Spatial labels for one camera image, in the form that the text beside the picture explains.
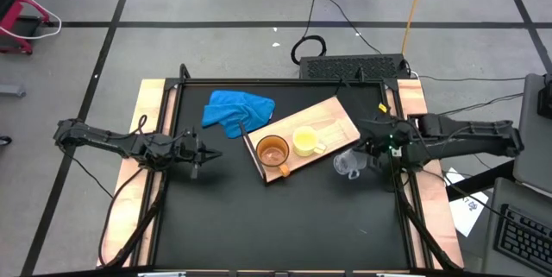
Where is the grey desk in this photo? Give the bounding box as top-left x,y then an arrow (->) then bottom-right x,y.
512,72 -> 552,198

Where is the wooden side board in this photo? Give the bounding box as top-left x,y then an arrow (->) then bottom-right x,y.
386,79 -> 465,269
97,79 -> 179,268

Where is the white paper sheet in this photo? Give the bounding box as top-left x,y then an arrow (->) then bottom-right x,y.
446,167 -> 491,238

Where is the clear plastic cup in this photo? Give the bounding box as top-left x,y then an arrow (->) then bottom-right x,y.
332,147 -> 367,181

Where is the coiled black cable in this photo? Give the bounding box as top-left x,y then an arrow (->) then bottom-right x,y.
290,34 -> 328,66

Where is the white cable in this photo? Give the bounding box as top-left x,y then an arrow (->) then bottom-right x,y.
0,0 -> 63,41

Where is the black keyboard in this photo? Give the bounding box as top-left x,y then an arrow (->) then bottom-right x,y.
493,205 -> 552,274

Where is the orange mug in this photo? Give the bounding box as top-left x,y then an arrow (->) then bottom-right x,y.
255,134 -> 292,178

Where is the yellow cable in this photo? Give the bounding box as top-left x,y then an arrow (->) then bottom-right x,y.
400,0 -> 429,59

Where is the red cart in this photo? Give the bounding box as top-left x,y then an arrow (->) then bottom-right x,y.
0,0 -> 52,56

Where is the black vented computer case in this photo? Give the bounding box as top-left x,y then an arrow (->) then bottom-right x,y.
298,54 -> 411,81

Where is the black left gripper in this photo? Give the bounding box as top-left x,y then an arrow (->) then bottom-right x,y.
174,129 -> 223,180

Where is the black braided cable sleeve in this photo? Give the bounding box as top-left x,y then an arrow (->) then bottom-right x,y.
394,168 -> 462,272
103,168 -> 169,268

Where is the yellow mug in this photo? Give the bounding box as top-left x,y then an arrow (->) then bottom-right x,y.
292,125 -> 328,158

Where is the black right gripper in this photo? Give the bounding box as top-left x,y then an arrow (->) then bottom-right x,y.
357,116 -> 411,169

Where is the blue cloth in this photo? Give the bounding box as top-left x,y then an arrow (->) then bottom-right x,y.
201,90 -> 276,139

